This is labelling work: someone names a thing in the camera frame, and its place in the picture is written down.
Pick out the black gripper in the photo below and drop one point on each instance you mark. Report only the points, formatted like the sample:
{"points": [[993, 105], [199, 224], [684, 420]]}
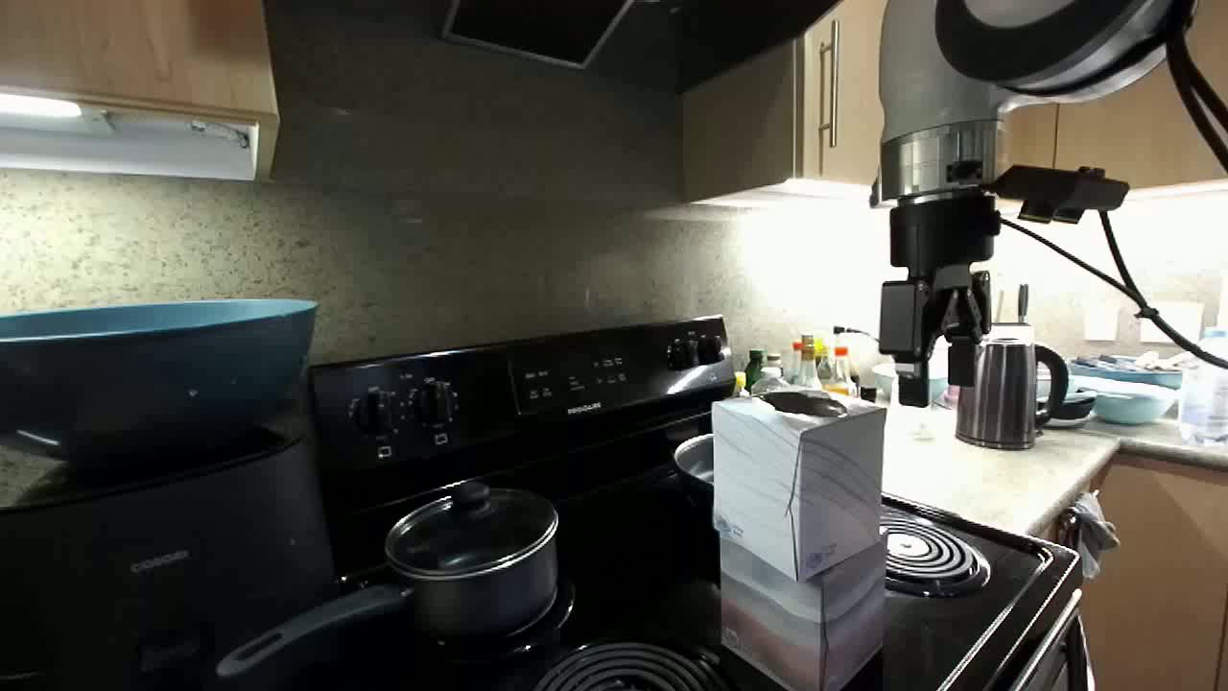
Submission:
{"points": [[945, 236]]}

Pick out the large coil burner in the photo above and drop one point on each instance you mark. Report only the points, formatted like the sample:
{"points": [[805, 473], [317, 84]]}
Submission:
{"points": [[629, 675]]}

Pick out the black range hood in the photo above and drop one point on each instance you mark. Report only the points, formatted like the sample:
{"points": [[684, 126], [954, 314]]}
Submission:
{"points": [[540, 25]]}

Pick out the large blue bowl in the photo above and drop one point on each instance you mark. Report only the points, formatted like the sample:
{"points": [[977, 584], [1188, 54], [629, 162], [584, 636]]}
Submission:
{"points": [[139, 370]]}

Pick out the clear water bottle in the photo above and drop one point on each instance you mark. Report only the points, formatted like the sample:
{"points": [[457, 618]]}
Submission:
{"points": [[1206, 397]]}

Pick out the small coil burner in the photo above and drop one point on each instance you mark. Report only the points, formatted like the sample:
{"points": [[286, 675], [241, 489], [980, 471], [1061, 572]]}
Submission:
{"points": [[941, 561]]}

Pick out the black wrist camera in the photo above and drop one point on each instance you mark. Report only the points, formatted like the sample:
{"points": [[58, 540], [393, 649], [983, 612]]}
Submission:
{"points": [[1061, 195]]}

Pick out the grey dish towel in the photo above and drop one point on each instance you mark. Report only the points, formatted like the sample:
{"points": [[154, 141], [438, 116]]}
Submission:
{"points": [[1092, 531]]}

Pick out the wooden base cabinet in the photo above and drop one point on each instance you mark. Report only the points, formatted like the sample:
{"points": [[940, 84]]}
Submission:
{"points": [[1166, 588]]}

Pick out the steel pan with lid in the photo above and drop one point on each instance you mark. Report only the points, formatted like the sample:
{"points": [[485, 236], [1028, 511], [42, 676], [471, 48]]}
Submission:
{"points": [[695, 462]]}

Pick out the white wall outlet plate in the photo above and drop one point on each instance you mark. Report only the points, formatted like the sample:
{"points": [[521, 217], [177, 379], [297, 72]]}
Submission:
{"points": [[1171, 325], [1105, 325]]}

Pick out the white plastic container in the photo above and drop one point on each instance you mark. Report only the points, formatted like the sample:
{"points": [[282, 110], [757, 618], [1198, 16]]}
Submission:
{"points": [[885, 382]]}

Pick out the steel electric kettle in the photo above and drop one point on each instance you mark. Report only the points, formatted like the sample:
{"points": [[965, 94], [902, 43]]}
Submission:
{"points": [[1012, 397]]}

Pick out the white under-cabinet light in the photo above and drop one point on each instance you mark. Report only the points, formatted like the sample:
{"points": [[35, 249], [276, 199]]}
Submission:
{"points": [[129, 142]]}

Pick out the black electric stove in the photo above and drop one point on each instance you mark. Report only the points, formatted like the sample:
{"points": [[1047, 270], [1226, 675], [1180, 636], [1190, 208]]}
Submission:
{"points": [[590, 386]]}

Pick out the black kitchen appliance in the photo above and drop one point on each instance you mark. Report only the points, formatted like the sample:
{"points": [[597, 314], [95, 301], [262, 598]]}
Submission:
{"points": [[154, 577]]}

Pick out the black saucepan with glass lid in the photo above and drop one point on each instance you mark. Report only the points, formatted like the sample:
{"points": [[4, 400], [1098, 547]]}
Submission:
{"points": [[473, 577]]}

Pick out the grey striped tissue box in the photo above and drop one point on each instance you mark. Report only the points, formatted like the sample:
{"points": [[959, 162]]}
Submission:
{"points": [[792, 487]]}

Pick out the light blue small bowl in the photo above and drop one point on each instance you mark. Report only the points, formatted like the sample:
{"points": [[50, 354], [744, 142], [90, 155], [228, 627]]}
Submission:
{"points": [[1135, 407]]}

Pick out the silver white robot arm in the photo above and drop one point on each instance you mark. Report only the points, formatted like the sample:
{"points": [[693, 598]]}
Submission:
{"points": [[934, 77]]}

